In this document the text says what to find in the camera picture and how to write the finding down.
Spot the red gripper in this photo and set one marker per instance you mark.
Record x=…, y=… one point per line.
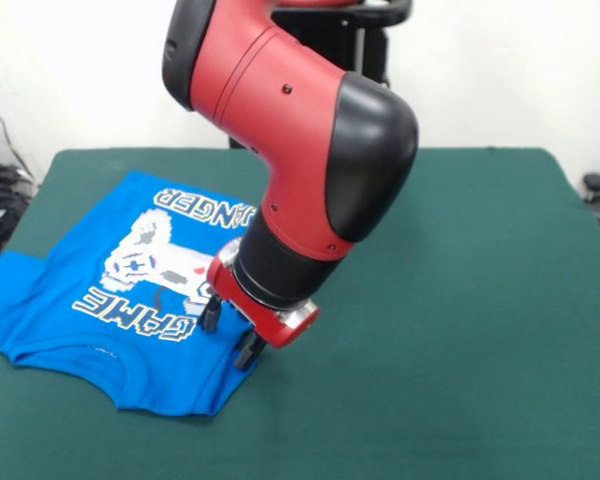
x=260, y=312

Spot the blue shirt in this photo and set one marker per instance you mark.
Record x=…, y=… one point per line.
x=70, y=310

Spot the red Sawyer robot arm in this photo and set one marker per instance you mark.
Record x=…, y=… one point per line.
x=290, y=100

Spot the dark green table cloth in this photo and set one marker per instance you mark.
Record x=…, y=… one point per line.
x=430, y=325

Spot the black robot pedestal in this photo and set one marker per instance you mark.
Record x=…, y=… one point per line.
x=375, y=40

